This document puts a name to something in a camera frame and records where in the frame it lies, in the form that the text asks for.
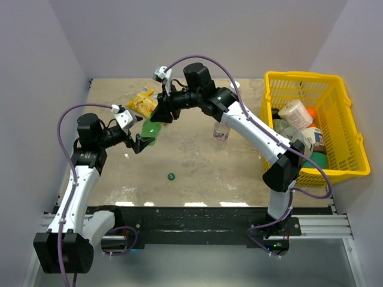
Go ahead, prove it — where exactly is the green can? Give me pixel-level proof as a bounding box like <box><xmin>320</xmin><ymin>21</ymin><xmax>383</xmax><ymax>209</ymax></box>
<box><xmin>302</xmin><ymin>152</ymin><xmax>327</xmax><ymax>169</ymax></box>

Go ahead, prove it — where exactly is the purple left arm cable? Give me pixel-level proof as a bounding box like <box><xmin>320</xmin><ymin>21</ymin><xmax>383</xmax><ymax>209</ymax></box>
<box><xmin>56</xmin><ymin>103</ymin><xmax>116</xmax><ymax>287</ymax></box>

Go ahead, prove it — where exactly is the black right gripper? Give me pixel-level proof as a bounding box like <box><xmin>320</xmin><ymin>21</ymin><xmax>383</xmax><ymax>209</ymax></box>
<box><xmin>151</xmin><ymin>83</ymin><xmax>202</xmax><ymax>123</ymax></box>

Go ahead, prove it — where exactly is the yellow plastic basket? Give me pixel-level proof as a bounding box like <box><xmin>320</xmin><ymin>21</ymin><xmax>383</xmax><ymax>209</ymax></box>
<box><xmin>260</xmin><ymin>71</ymin><xmax>370</xmax><ymax>184</ymax></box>

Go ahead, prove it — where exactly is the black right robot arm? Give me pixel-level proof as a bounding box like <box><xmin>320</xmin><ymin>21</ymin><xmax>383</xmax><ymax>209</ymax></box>
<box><xmin>150</xmin><ymin>62</ymin><xmax>304</xmax><ymax>235</ymax></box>

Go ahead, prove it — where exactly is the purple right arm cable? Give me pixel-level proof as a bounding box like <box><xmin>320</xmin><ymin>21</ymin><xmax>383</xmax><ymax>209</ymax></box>
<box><xmin>163</xmin><ymin>54</ymin><xmax>333</xmax><ymax>258</ymax></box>

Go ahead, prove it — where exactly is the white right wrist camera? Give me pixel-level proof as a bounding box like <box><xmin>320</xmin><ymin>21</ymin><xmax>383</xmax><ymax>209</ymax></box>
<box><xmin>153</xmin><ymin>66</ymin><xmax>172</xmax><ymax>94</ymax></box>

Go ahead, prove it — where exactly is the grey tape roll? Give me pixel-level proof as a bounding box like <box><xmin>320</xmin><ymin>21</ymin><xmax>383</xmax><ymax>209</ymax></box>
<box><xmin>291</xmin><ymin>130</ymin><xmax>314</xmax><ymax>158</ymax></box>

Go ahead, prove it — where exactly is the crumpled clear plastic bottle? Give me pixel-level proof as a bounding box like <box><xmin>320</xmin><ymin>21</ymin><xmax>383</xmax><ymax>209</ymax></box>
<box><xmin>272</xmin><ymin>119</ymin><xmax>296</xmax><ymax>139</ymax></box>

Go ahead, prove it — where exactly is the orange ball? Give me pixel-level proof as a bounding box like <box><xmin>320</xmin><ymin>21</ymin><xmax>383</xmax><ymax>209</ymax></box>
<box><xmin>306</xmin><ymin>107</ymin><xmax>317</xmax><ymax>121</ymax></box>

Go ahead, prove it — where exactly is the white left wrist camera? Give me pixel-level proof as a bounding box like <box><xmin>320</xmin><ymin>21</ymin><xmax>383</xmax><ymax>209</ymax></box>
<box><xmin>111</xmin><ymin>105</ymin><xmax>138</xmax><ymax>133</ymax></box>

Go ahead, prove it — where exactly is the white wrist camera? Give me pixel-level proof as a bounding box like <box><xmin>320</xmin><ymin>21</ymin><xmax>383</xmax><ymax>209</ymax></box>
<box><xmin>153</xmin><ymin>66</ymin><xmax>172</xmax><ymax>94</ymax></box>
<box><xmin>111</xmin><ymin>105</ymin><xmax>138</xmax><ymax>133</ymax></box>

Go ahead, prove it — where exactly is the yellow snack bag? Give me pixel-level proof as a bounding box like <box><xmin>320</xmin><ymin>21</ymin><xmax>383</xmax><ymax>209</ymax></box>
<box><xmin>126</xmin><ymin>86</ymin><xmax>159</xmax><ymax>118</ymax></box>

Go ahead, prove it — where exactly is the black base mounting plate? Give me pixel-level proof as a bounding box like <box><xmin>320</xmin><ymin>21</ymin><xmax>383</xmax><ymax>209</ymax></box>
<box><xmin>86</xmin><ymin>205</ymin><xmax>302</xmax><ymax>249</ymax></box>

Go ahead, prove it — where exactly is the small labelled clear bottle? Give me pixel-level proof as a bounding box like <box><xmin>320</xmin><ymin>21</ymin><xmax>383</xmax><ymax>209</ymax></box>
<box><xmin>213</xmin><ymin>121</ymin><xmax>230</xmax><ymax>149</ymax></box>

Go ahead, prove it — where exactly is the green bottle cap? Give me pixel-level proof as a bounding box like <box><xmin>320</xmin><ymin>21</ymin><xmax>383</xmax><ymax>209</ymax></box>
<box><xmin>168</xmin><ymin>173</ymin><xmax>175</xmax><ymax>181</ymax></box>

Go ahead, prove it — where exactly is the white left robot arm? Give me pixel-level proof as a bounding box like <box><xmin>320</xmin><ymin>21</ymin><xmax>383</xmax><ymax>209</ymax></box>
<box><xmin>34</xmin><ymin>110</ymin><xmax>154</xmax><ymax>274</ymax></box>

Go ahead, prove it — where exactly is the large clear plastic bottle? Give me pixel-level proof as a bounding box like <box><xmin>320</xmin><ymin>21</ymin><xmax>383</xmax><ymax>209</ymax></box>
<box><xmin>229</xmin><ymin>81</ymin><xmax>241</xmax><ymax>94</ymax></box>

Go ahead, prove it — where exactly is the orange white carton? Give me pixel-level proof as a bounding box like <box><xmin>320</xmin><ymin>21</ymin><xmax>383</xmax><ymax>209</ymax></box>
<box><xmin>302</xmin><ymin>127</ymin><xmax>327</xmax><ymax>155</ymax></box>

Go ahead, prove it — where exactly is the green plastic bottle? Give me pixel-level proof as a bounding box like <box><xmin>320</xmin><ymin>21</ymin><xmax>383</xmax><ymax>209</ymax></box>
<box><xmin>141</xmin><ymin>111</ymin><xmax>163</xmax><ymax>146</ymax></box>

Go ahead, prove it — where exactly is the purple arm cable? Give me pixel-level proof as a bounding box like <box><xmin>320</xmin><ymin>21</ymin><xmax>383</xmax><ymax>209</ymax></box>
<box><xmin>163</xmin><ymin>54</ymin><xmax>333</xmax><ymax>258</ymax></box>
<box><xmin>56</xmin><ymin>103</ymin><xmax>116</xmax><ymax>287</ymax></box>

